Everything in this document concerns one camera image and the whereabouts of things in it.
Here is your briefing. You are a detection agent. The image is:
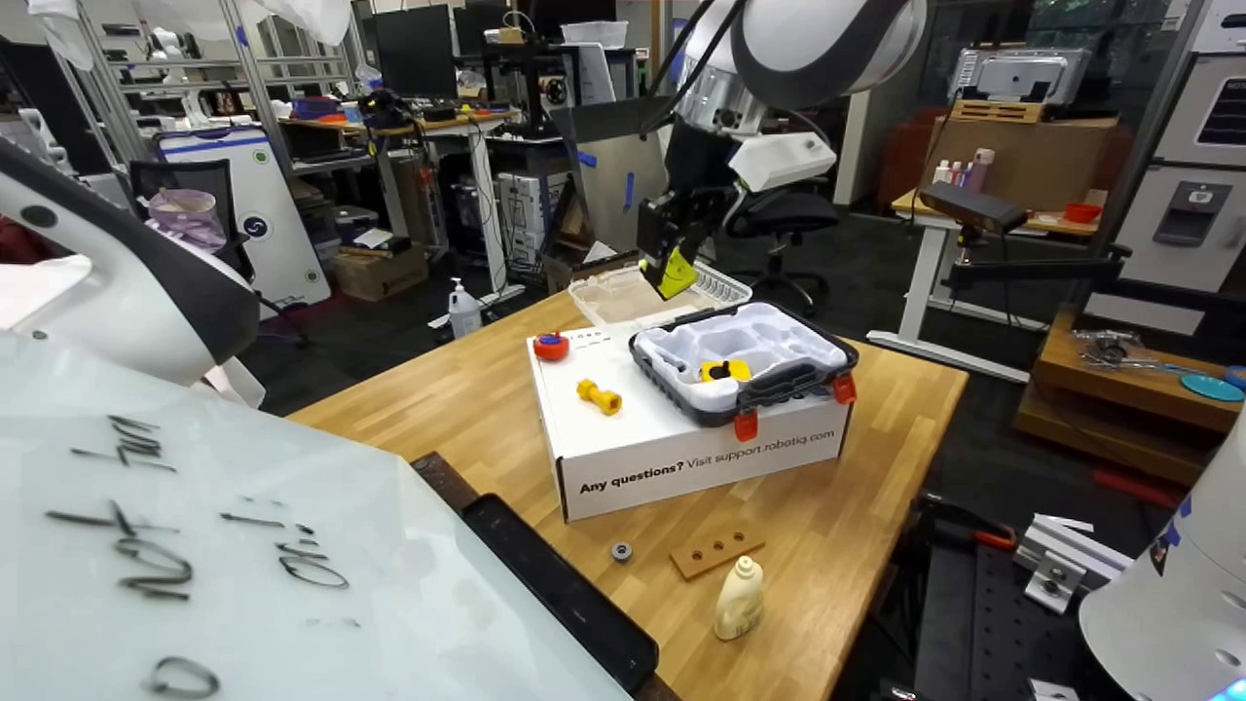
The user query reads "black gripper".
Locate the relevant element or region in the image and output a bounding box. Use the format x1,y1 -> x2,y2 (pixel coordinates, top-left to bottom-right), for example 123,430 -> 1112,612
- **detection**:
639,121 -> 734,296

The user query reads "yellow duster block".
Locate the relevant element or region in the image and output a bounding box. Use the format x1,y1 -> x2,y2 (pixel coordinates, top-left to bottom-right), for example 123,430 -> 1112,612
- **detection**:
656,250 -> 696,300

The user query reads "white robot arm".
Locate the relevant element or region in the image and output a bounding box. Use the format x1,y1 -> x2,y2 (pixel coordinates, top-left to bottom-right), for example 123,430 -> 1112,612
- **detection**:
633,0 -> 930,300

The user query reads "white robot base right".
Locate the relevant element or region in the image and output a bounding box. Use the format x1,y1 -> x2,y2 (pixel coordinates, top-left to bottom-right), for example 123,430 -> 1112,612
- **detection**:
1078,418 -> 1246,701

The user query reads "clear plastic case lid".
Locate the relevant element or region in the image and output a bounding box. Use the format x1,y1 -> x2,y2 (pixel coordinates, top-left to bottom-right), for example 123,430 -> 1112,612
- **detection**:
569,261 -> 750,324

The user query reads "yellow black part in case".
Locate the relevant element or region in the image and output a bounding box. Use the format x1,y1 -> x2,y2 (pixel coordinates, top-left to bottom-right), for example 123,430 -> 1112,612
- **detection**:
696,357 -> 750,382

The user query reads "black office chair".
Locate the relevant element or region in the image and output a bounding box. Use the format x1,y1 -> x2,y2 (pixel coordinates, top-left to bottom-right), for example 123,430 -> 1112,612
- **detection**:
724,186 -> 838,316

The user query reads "red round cap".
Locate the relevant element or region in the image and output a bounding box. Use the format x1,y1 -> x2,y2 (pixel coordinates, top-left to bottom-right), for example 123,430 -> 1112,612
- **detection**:
534,335 -> 569,363

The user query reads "yellow toy bolt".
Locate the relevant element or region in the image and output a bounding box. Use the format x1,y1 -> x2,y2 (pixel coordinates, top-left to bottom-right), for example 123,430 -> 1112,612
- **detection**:
577,378 -> 621,418

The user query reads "white cardboard box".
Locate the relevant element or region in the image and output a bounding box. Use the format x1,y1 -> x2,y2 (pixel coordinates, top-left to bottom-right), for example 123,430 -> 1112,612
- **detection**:
530,329 -> 851,521

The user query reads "hand sanitizer bottle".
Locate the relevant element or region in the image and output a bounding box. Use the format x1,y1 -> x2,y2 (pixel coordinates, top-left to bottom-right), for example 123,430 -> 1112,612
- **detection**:
449,281 -> 481,339

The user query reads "wooden block with holes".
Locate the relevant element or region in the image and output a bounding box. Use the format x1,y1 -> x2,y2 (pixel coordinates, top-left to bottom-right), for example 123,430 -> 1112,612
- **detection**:
668,521 -> 764,581

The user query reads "small metal nut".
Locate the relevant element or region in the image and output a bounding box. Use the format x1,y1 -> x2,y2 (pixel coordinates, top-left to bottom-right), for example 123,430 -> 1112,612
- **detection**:
607,542 -> 633,565

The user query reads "white adjustable desk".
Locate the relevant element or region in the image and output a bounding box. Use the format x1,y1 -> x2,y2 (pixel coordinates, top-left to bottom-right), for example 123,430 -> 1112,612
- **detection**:
869,186 -> 1112,386

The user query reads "black whiteboard tray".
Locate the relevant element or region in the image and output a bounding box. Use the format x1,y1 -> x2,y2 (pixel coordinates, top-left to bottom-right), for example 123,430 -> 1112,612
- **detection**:
412,452 -> 682,701

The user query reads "black optical breadboard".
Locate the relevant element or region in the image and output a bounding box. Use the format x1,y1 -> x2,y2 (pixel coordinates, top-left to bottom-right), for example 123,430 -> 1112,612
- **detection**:
913,547 -> 1116,701

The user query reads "wooden side shelf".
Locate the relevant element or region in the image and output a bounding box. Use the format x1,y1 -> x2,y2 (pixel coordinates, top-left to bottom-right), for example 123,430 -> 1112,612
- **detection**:
1011,311 -> 1238,488

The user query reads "white appliance machine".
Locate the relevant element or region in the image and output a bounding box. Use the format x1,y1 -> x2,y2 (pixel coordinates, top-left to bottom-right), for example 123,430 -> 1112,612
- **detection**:
1086,0 -> 1246,339

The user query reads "white whiteboard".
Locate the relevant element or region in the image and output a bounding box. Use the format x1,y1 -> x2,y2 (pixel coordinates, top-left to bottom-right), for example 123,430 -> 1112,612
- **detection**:
0,335 -> 625,701

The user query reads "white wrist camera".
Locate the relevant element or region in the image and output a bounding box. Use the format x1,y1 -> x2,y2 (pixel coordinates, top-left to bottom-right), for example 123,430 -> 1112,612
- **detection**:
728,131 -> 838,194

